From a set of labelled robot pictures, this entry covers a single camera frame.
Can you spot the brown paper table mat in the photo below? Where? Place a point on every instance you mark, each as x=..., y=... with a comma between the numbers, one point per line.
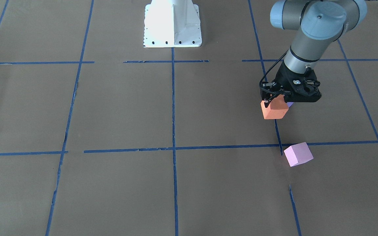
x=100, y=136

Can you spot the orange foam cube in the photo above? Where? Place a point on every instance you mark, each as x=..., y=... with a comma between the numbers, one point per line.
x=276, y=110

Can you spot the pink foam cube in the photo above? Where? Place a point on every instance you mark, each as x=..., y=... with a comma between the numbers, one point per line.
x=298, y=154

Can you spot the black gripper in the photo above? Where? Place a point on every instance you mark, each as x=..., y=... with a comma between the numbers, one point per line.
x=281, y=78

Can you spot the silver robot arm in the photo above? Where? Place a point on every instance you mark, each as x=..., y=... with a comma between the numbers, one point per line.
x=318, y=24

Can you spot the white pedestal column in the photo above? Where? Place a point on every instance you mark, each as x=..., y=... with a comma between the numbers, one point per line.
x=172, y=24

